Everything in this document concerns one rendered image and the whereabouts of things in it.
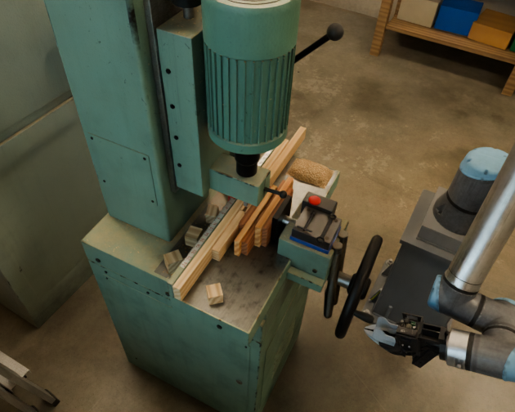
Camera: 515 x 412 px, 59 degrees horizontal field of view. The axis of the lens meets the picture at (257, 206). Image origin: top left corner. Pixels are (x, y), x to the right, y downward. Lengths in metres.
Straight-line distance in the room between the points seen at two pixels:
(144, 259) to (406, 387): 1.24
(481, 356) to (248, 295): 0.55
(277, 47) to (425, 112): 2.63
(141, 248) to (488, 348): 0.91
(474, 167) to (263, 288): 0.82
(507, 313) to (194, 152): 0.86
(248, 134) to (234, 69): 0.14
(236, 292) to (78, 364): 1.13
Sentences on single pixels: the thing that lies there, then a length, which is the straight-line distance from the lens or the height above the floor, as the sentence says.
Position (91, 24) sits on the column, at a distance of 0.98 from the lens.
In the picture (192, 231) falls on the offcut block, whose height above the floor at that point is 0.84.
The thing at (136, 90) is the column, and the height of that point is 1.30.
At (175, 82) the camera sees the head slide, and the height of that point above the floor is 1.31.
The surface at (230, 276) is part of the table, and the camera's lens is 1.12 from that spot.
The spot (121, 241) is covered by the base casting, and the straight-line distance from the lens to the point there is 1.35.
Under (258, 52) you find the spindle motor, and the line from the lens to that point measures 0.83.
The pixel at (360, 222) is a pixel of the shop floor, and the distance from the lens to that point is 2.50.
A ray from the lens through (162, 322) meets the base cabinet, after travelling 1.48.
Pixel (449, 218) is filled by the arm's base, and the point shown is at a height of 0.67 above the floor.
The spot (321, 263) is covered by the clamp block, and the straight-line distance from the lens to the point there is 1.12.
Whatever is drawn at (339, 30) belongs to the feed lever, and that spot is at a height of 1.41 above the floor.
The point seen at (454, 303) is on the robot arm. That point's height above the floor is 0.84.
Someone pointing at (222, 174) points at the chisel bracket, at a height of 1.07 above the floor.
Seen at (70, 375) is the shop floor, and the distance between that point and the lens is 2.09.
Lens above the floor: 1.83
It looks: 47 degrees down
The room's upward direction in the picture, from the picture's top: 3 degrees clockwise
